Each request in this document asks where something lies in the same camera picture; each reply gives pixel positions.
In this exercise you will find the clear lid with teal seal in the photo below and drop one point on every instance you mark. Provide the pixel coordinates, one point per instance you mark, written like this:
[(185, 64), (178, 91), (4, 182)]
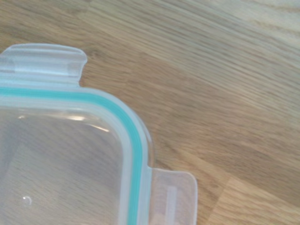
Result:
[(70, 105)]

